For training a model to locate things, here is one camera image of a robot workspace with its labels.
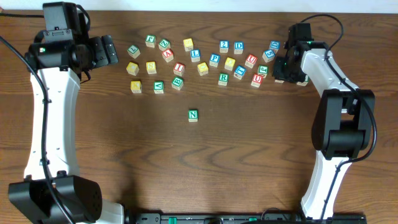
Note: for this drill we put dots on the red U wooden block upper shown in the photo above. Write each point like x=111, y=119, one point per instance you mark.
x=251, y=61

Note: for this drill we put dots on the green F wooden block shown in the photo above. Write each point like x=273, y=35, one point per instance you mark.
x=263, y=70

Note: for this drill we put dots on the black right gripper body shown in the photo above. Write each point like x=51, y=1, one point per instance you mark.
x=280, y=71

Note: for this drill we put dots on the red A wooden block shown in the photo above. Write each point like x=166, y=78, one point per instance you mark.
x=168, y=55

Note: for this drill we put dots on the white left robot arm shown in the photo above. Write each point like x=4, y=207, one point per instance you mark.
x=52, y=190

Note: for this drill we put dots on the red I wooden block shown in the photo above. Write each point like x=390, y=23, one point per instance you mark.
x=179, y=69

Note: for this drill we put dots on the blue P wooden block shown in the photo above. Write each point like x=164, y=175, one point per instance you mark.
x=214, y=60

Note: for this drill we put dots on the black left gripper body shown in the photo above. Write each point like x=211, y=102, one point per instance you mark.
x=99, y=50

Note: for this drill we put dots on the green R wooden block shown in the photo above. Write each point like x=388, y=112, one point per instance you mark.
x=223, y=79

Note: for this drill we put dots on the green B wooden block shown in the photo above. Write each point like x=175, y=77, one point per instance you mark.
x=177, y=83

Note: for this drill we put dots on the red u wooden block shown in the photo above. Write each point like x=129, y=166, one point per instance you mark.
x=256, y=80
x=251, y=61

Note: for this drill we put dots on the green V wooden block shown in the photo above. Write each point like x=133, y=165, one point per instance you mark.
x=159, y=87

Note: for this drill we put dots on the yellow Q wooden block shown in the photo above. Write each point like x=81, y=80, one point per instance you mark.
x=202, y=69

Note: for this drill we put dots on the green 4 wooden block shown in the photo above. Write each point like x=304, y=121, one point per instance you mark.
x=305, y=82

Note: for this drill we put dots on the green N wooden block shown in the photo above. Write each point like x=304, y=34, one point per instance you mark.
x=193, y=115

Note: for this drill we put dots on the blue L wooden block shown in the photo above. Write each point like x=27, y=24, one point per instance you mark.
x=195, y=55

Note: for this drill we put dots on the blue 2 wooden block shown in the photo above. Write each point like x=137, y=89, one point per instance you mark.
x=224, y=46

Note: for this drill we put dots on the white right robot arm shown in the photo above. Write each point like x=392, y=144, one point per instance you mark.
x=341, y=127

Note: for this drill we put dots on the green Z wooden block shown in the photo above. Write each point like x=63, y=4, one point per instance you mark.
x=164, y=44

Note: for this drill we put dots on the red U wooden block lower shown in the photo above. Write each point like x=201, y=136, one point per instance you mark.
x=256, y=80

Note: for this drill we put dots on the blue D wooden block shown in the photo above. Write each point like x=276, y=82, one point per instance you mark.
x=238, y=47

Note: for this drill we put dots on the yellow K wooden block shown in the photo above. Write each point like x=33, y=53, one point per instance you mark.
x=136, y=86

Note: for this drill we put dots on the yellow S wooden block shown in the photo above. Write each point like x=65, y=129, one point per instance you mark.
x=151, y=67

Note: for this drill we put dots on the yellow C wooden block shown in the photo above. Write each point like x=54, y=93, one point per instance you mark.
x=132, y=68

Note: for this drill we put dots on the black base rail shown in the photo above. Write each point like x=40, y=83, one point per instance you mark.
x=273, y=217

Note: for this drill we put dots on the blue D block right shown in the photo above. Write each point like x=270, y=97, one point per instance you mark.
x=274, y=46

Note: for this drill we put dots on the green J wooden block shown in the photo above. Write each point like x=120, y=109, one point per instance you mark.
x=150, y=41

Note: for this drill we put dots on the yellow G wooden block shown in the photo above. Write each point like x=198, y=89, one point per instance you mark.
x=229, y=63

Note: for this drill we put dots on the green 7 wooden block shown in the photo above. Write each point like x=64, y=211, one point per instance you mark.
x=133, y=51

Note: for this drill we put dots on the yellow 6 wooden block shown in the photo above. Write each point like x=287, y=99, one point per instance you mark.
x=188, y=44

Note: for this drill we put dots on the blue 5 wooden block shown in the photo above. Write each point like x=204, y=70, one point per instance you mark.
x=268, y=55

